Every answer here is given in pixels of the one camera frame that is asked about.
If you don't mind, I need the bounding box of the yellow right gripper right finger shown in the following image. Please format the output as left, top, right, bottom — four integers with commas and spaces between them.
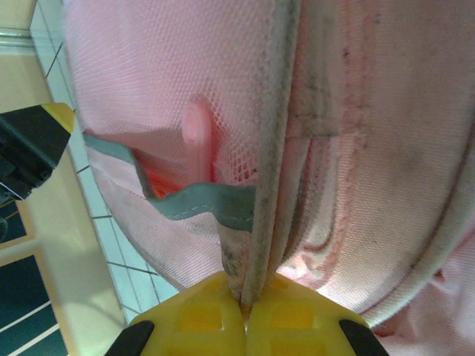
244, 272, 390, 356

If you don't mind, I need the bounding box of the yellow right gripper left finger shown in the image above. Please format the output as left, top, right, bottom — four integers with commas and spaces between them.
128, 270, 249, 356

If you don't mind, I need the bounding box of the pink student backpack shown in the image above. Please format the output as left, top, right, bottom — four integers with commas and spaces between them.
62, 0, 475, 334

